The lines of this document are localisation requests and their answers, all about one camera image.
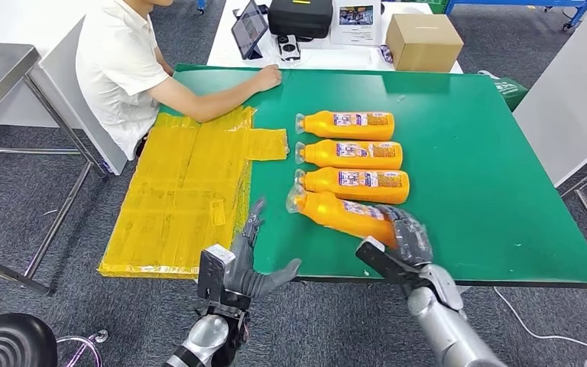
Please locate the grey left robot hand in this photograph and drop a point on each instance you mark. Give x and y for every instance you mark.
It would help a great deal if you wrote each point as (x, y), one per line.
(243, 268)

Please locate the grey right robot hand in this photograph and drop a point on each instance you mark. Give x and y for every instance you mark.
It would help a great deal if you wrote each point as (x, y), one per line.
(410, 240)

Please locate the person's right hand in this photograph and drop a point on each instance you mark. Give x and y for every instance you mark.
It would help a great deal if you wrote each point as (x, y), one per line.
(268, 78)

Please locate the orange detergent bottle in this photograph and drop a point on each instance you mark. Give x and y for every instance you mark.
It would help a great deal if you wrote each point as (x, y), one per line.
(324, 156)
(321, 126)
(329, 213)
(324, 186)

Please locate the person's right forearm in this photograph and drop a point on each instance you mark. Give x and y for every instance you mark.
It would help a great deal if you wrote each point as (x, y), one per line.
(217, 101)

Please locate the black and white device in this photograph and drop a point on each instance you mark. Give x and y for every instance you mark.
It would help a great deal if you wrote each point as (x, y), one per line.
(288, 47)

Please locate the black tablet on stand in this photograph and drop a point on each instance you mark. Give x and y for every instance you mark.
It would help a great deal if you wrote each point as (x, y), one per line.
(248, 28)

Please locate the black carrying case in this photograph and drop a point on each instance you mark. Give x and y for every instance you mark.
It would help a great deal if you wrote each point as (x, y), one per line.
(298, 17)

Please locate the green table board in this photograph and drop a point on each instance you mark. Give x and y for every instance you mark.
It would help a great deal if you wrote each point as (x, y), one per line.
(476, 177)

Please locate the yellow taped cardboard mat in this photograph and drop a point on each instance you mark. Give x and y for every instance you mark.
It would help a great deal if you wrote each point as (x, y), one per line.
(182, 197)

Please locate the white printed leaflet stand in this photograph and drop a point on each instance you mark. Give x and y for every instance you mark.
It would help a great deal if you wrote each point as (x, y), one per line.
(355, 25)

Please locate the small purple packet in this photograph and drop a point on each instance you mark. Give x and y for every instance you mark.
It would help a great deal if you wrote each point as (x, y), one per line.
(385, 53)

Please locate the person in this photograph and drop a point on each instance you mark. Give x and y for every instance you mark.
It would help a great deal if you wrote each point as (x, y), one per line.
(116, 71)

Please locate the brown cardboard box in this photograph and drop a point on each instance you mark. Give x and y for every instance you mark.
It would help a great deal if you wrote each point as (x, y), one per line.
(422, 45)

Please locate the green bag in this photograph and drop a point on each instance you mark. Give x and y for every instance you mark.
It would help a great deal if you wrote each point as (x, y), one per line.
(511, 91)

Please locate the white side table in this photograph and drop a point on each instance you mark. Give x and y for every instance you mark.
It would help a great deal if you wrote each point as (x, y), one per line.
(567, 104)

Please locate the black round stool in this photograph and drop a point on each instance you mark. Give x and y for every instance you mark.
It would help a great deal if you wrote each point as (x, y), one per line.
(10, 342)

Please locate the stainless steel table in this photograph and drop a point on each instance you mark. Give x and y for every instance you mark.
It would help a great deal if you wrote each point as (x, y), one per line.
(0, 76)

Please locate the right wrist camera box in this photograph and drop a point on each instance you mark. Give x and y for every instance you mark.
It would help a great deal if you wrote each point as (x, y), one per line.
(379, 261)

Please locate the blue steel frame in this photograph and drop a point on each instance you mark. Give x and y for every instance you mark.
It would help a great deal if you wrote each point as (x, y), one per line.
(569, 6)

